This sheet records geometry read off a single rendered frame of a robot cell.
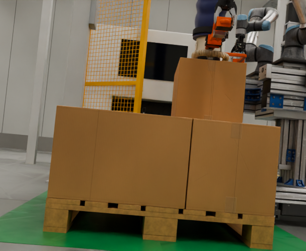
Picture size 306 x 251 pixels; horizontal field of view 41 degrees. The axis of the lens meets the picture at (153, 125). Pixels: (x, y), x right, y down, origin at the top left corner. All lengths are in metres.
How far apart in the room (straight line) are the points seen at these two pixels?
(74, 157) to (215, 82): 1.04
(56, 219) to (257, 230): 0.87
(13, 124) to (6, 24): 2.87
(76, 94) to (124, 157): 2.05
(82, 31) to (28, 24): 8.71
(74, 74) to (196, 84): 1.63
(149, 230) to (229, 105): 0.98
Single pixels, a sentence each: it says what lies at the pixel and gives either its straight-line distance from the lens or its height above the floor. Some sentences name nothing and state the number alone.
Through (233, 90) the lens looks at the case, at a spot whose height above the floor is 0.78.
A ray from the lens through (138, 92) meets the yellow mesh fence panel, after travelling 3.82.
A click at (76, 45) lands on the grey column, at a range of 3.85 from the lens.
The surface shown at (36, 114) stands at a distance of 6.01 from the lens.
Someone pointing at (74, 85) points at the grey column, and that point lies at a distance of 3.78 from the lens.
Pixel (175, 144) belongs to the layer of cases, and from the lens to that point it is 1.78.
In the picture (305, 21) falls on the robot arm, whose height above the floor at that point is 1.26.
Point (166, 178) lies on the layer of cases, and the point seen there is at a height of 0.27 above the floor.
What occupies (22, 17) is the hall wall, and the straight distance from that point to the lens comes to 12.63.
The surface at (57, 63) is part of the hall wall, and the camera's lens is 12.15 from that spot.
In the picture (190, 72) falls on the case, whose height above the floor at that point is 0.86.
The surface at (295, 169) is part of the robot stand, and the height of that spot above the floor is 0.34.
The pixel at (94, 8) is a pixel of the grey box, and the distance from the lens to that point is 3.91.
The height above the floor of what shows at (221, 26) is 1.05.
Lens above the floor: 0.40
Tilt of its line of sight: 3 degrees up
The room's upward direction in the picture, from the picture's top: 5 degrees clockwise
